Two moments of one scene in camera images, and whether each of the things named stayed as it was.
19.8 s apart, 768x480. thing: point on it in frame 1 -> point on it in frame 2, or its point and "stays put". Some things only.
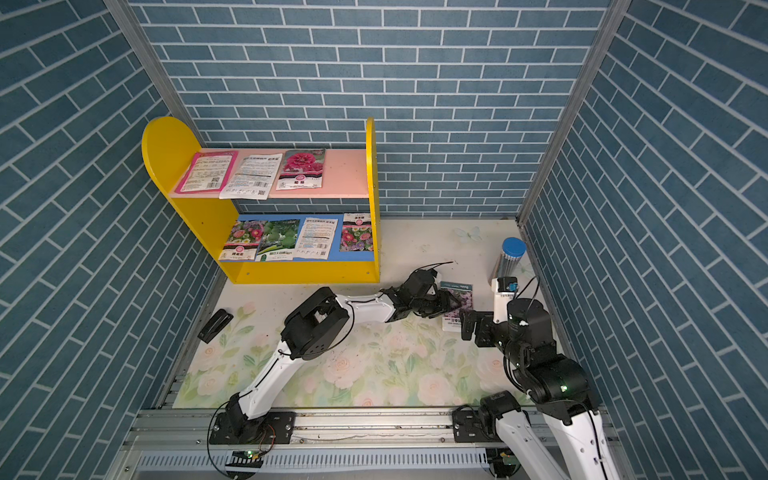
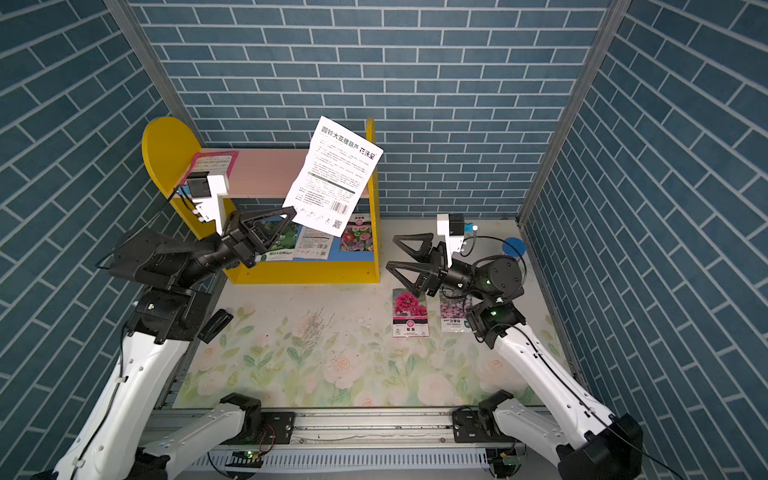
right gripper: [484, 318] -> [432, 278]
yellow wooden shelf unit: [281, 216] stays put
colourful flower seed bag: [356, 233] stays put
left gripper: [442, 305] -> [241, 247]
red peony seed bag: [302, 169] -> [409, 314]
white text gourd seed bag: [253, 178] -> [335, 172]
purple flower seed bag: [464, 292] stays put
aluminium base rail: [401, 443] stays put
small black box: [215, 326] stays put
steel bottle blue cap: [507, 264] stays put
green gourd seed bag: [278, 240] stays put
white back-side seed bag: [316, 238] stays put
